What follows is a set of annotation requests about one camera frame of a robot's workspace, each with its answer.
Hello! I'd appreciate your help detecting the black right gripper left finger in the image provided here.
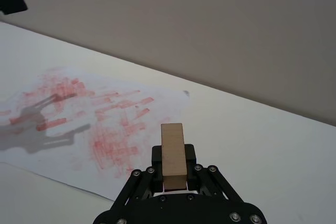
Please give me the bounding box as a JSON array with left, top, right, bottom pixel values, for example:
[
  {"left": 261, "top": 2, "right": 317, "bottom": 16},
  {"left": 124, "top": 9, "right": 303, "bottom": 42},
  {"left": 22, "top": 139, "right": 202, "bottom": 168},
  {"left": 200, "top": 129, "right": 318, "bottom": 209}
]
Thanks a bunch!
[{"left": 112, "top": 145, "right": 164, "bottom": 208}]

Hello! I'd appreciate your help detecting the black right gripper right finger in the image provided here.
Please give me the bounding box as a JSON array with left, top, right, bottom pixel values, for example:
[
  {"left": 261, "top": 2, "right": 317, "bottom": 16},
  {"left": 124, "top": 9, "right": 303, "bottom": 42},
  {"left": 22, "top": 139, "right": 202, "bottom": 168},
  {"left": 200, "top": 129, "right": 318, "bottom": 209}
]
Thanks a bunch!
[{"left": 184, "top": 144, "right": 239, "bottom": 203}]

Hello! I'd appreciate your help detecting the wooden stamp block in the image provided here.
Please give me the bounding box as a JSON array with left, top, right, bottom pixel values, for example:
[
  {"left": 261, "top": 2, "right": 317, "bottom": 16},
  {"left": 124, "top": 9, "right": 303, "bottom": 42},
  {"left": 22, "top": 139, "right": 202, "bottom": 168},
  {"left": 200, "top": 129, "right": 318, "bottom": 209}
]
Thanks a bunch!
[{"left": 161, "top": 123, "right": 188, "bottom": 191}]

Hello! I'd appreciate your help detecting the white table cloth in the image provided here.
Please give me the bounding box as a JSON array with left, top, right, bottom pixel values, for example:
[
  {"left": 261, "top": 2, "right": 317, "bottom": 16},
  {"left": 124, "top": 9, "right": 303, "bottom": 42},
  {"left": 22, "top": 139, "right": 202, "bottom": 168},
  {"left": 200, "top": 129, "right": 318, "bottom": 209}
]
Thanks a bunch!
[{"left": 0, "top": 21, "right": 336, "bottom": 224}]

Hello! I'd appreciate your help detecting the white paper with red marks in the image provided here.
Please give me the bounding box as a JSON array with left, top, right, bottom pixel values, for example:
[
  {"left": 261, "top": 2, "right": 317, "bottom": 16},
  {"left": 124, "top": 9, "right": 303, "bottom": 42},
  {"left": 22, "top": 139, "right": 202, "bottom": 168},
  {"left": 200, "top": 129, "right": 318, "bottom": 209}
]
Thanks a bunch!
[{"left": 0, "top": 65, "right": 191, "bottom": 201}]

